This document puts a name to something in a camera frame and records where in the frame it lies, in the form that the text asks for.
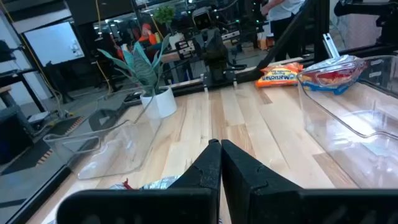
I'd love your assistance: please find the silver red blue noodle packet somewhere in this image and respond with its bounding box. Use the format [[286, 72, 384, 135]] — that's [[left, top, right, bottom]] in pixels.
[[298, 55, 366, 95]]

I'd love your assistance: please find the black box with white labels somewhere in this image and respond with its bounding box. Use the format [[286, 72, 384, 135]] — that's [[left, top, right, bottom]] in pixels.
[[174, 39, 197, 60]]

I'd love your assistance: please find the clear plastic bin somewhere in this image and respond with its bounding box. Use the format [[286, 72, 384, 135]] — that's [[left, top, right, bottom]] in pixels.
[[297, 55, 398, 189], [42, 86, 162, 180]]

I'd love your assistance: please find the yellow cable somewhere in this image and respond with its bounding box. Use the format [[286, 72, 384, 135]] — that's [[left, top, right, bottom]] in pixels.
[[0, 0, 65, 118]]

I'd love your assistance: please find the black hazard-striped floor mat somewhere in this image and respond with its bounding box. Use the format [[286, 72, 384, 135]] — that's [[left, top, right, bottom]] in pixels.
[[0, 116, 85, 175]]

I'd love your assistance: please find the green leafy artificial plant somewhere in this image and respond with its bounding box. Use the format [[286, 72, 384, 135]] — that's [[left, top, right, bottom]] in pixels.
[[97, 33, 172, 97]]

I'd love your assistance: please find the orange Maruchan noodle packet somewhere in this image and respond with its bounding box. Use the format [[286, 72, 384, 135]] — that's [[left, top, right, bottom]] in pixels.
[[255, 62, 304, 88]]

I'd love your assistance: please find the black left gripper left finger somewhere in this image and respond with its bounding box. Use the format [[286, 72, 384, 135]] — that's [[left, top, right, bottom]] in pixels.
[[55, 139, 222, 224]]

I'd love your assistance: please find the person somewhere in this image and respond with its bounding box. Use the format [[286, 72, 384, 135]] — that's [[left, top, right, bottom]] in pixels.
[[261, 0, 307, 62], [138, 23, 158, 46]]

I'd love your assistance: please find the silver metal bracket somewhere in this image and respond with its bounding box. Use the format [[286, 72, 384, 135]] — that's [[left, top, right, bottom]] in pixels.
[[322, 33, 341, 60]]

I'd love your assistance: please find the small green bushy plant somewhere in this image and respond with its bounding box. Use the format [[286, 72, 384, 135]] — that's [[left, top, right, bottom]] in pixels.
[[154, 5, 177, 27]]

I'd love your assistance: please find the white wall board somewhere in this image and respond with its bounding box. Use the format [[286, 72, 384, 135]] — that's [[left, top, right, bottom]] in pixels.
[[23, 21, 85, 67]]

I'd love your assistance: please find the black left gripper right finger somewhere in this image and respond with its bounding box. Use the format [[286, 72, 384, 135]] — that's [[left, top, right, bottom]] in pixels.
[[221, 139, 398, 224]]

